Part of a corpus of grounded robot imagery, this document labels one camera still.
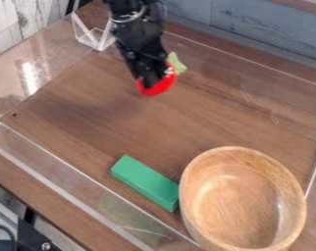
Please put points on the clear acrylic left wall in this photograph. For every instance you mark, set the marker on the clear acrylic left wall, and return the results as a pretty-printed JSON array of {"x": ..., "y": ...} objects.
[{"x": 36, "y": 61}]

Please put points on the clear acrylic front wall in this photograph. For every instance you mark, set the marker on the clear acrylic front wall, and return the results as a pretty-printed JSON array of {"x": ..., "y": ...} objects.
[{"x": 85, "y": 209}]

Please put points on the black clamp with cable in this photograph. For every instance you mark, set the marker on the black clamp with cable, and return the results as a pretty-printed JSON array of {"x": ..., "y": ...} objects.
[{"x": 18, "y": 236}]

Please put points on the clear acrylic back wall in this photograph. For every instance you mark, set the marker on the clear acrylic back wall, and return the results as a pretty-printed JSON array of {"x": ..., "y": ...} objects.
[{"x": 279, "y": 96}]

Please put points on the clear acrylic corner bracket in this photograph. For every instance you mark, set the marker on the clear acrylic corner bracket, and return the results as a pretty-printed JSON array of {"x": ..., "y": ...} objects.
[{"x": 97, "y": 38}]

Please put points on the wooden bowl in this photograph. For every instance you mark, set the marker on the wooden bowl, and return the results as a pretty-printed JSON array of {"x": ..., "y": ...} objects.
[{"x": 242, "y": 203}]

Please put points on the red plush strawberry toy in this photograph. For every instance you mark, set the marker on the red plush strawberry toy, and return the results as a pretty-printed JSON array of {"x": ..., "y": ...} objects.
[{"x": 175, "y": 69}]

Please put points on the green rectangular block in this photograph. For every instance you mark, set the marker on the green rectangular block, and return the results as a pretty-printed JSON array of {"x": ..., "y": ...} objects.
[{"x": 148, "y": 182}]

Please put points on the clear acrylic wall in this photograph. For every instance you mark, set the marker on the clear acrylic wall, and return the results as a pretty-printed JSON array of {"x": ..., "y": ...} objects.
[
  {"x": 85, "y": 209},
  {"x": 279, "y": 96},
  {"x": 36, "y": 61}
]

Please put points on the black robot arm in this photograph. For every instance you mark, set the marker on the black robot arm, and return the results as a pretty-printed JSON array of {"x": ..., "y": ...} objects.
[{"x": 133, "y": 8}]

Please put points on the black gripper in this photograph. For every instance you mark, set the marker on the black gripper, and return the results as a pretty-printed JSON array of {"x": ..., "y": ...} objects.
[{"x": 137, "y": 41}]

